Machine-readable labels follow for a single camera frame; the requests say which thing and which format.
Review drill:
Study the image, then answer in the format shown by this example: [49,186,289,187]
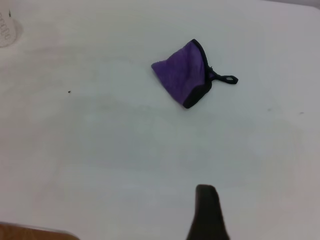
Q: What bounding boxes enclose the white paper cup green print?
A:
[0,9,25,49]

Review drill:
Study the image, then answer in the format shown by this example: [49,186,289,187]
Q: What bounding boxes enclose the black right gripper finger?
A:
[185,184,231,240]

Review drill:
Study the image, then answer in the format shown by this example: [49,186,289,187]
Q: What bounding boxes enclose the purple cloth black trim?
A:
[150,38,239,110]

